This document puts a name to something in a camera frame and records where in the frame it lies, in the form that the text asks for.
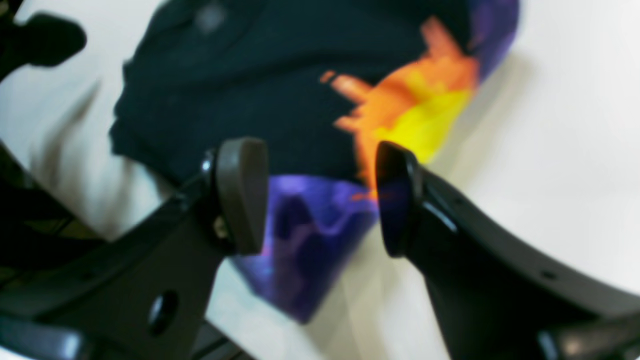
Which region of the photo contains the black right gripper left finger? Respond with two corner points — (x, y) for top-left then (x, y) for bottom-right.
(1, 137), (269, 360)

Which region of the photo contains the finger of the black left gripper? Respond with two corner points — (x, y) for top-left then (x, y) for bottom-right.
(0, 13), (87, 80)

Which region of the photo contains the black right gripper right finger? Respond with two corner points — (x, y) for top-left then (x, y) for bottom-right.
(375, 141), (640, 360)

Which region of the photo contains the black T-shirt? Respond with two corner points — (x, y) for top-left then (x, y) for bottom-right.
(109, 0), (521, 324)

